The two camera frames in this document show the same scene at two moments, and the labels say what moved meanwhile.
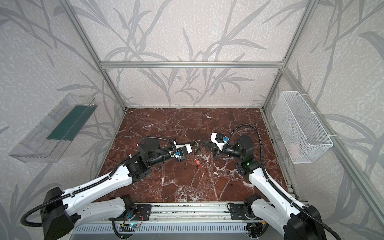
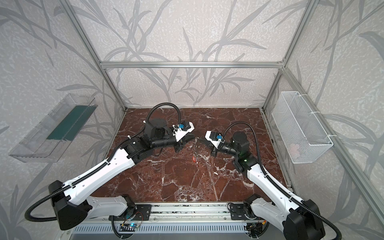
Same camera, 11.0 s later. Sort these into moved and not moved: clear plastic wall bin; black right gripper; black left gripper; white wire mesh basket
Moved: black left gripper
Not moved: black right gripper; clear plastic wall bin; white wire mesh basket
